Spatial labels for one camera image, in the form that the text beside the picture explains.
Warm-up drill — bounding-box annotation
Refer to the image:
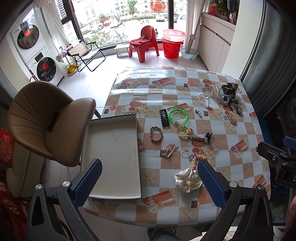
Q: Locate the white polka dot scrunchie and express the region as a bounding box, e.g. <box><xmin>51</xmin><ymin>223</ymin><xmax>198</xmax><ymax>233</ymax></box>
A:
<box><xmin>174</xmin><ymin>168</ymin><xmax>203</xmax><ymax>194</ymax></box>

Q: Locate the pink yellow bead bracelet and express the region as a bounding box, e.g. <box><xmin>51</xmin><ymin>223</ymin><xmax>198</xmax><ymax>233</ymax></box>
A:
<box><xmin>189</xmin><ymin>152</ymin><xmax>212</xmax><ymax>171</ymax></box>

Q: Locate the black claw hair clip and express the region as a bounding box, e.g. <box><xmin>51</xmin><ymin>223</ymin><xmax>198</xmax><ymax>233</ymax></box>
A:
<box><xmin>203</xmin><ymin>132</ymin><xmax>213</xmax><ymax>143</ymax></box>

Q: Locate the silver rhinestone hair clip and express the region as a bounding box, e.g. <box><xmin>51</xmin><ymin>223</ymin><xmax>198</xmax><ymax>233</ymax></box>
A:
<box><xmin>190</xmin><ymin>134</ymin><xmax>208</xmax><ymax>141</ymax></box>

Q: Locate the yellow sunflower hair tie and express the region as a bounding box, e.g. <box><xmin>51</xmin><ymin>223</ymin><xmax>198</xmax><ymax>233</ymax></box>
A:
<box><xmin>176</xmin><ymin>126</ymin><xmax>193</xmax><ymax>140</ymax></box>

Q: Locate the green translucent bangle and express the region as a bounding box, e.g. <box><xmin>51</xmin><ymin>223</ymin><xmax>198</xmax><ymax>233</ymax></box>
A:
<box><xmin>168</xmin><ymin>106</ymin><xmax>189</xmax><ymax>125</ymax></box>

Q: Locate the brown braided bracelet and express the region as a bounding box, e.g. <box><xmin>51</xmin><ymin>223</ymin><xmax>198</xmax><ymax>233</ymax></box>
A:
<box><xmin>149</xmin><ymin>126</ymin><xmax>163</xmax><ymax>143</ymax></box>

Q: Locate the black beaded hair clip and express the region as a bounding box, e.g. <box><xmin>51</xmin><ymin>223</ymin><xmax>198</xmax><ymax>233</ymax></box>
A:
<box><xmin>159</xmin><ymin>109</ymin><xmax>170</xmax><ymax>127</ymax></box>

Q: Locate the white jewelry tray box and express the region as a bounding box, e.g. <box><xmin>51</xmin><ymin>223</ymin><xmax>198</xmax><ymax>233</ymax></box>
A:
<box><xmin>81</xmin><ymin>114</ymin><xmax>141</xmax><ymax>199</ymax></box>

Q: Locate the cream sofa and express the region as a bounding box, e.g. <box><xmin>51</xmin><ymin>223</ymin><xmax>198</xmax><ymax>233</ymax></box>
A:
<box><xmin>6</xmin><ymin>143</ymin><xmax>45</xmax><ymax>198</ymax></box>

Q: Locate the leopard print scrunchie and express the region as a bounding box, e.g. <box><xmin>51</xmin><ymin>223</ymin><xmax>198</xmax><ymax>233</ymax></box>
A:
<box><xmin>221</xmin><ymin>82</ymin><xmax>238</xmax><ymax>99</ymax></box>

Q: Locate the checkered vinyl tablecloth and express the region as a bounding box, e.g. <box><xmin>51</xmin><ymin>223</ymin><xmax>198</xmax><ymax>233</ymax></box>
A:
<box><xmin>84</xmin><ymin>67</ymin><xmax>270</xmax><ymax>227</ymax></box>

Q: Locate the brown leather chair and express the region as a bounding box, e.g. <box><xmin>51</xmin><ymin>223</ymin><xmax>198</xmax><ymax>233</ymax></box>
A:
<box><xmin>7</xmin><ymin>81</ymin><xmax>96</xmax><ymax>167</ymax></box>

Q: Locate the red embroidered cushion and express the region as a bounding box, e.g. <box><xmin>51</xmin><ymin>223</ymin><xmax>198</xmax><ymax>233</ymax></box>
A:
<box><xmin>0</xmin><ymin>128</ymin><xmax>15</xmax><ymax>168</ymax></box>

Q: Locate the clear plastic hair claw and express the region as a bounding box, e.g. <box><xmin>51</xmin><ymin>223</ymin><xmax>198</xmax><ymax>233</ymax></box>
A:
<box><xmin>211</xmin><ymin>86</ymin><xmax>226</xmax><ymax>105</ymax></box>

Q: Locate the lower white washing machine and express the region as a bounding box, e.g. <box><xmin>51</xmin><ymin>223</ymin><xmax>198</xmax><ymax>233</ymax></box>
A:
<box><xmin>26</xmin><ymin>47</ymin><xmax>63</xmax><ymax>86</ymax></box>

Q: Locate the white washing machine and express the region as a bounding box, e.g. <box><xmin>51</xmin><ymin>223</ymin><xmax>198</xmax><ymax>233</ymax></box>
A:
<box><xmin>10</xmin><ymin>8</ymin><xmax>46</xmax><ymax>64</ymax></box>
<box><xmin>26</xmin><ymin>47</ymin><xmax>63</xmax><ymax>86</ymax></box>

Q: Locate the white cabinet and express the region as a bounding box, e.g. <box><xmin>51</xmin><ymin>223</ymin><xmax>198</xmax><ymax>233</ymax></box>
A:
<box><xmin>198</xmin><ymin>13</ymin><xmax>236</xmax><ymax>73</ymax></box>

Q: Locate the pale green basin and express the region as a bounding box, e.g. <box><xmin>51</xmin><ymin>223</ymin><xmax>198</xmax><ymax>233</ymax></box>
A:
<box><xmin>180</xmin><ymin>47</ymin><xmax>199</xmax><ymax>60</ymax></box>

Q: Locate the black folding chair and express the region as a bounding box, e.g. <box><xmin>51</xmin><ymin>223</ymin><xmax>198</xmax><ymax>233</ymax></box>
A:
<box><xmin>60</xmin><ymin>41</ymin><xmax>106</xmax><ymax>72</ymax></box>

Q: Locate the white small stool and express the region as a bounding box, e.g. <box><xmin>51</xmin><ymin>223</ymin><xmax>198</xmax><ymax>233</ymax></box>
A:
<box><xmin>114</xmin><ymin>43</ymin><xmax>130</xmax><ymax>58</ymax></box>

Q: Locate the red plastic bucket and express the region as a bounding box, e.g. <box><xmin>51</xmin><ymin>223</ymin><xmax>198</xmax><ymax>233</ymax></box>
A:
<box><xmin>162</xmin><ymin>37</ymin><xmax>183</xmax><ymax>59</ymax></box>

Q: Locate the pink plastic basin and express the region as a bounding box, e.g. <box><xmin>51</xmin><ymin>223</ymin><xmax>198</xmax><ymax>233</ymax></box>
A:
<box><xmin>163</xmin><ymin>29</ymin><xmax>187</xmax><ymax>42</ymax></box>

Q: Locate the upper white washing machine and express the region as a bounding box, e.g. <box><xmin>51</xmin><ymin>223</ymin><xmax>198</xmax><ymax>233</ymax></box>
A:
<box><xmin>10</xmin><ymin>8</ymin><xmax>46</xmax><ymax>64</ymax></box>

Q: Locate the red plastic chair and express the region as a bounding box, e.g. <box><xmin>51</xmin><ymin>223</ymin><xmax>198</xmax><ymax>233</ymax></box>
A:
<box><xmin>128</xmin><ymin>26</ymin><xmax>159</xmax><ymax>63</ymax></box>

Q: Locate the gold chain brooch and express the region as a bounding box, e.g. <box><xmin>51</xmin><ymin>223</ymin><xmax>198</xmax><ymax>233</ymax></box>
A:
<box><xmin>223</xmin><ymin>115</ymin><xmax>237</xmax><ymax>126</ymax></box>

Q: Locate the silver chain bracelet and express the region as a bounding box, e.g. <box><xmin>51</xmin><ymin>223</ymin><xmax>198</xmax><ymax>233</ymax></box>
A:
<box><xmin>197</xmin><ymin>92</ymin><xmax>214</xmax><ymax>110</ymax></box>

